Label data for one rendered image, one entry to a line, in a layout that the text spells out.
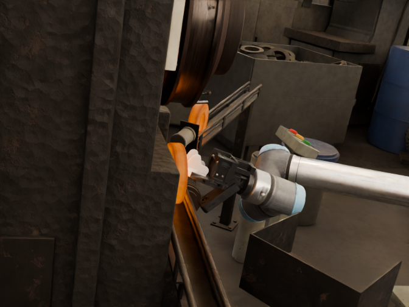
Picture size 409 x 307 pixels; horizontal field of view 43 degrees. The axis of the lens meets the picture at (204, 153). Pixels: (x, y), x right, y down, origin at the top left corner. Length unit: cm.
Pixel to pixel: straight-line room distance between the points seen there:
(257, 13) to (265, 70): 218
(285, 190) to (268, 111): 236
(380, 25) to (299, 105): 167
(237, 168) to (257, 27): 444
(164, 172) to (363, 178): 71
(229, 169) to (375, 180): 44
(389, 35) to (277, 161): 397
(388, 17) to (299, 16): 83
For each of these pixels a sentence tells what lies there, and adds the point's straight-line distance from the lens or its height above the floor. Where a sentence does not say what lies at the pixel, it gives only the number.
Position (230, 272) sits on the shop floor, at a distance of 237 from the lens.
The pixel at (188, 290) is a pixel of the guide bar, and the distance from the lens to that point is 91.
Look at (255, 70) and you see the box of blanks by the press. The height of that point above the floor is 66.
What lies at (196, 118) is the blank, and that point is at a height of 74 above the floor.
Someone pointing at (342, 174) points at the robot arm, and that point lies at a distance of 152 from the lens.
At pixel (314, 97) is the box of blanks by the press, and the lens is 394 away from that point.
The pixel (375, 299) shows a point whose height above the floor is 66.
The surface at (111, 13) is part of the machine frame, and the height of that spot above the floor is 115.
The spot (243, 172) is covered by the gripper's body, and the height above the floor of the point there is 77.
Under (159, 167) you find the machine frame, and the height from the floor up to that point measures 87.
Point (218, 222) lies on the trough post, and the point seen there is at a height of 1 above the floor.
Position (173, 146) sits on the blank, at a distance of 127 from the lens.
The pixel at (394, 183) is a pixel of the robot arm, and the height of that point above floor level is 77.
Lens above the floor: 123
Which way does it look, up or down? 19 degrees down
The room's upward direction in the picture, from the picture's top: 9 degrees clockwise
